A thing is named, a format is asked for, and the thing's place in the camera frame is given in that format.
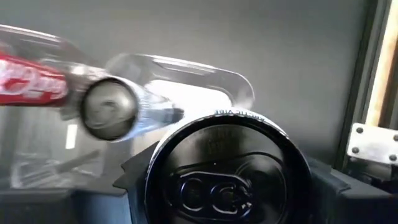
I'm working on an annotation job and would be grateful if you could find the red Coca-Cola soda can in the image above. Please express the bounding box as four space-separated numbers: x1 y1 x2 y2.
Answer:
0 51 69 108

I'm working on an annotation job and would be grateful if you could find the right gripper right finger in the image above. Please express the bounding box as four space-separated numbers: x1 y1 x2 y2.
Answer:
306 157 398 224

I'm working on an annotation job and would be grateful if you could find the clear plastic bin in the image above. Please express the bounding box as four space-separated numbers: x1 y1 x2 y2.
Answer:
0 24 100 190
71 52 256 187

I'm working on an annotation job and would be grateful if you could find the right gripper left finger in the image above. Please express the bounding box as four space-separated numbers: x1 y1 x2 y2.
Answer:
0 142 158 224

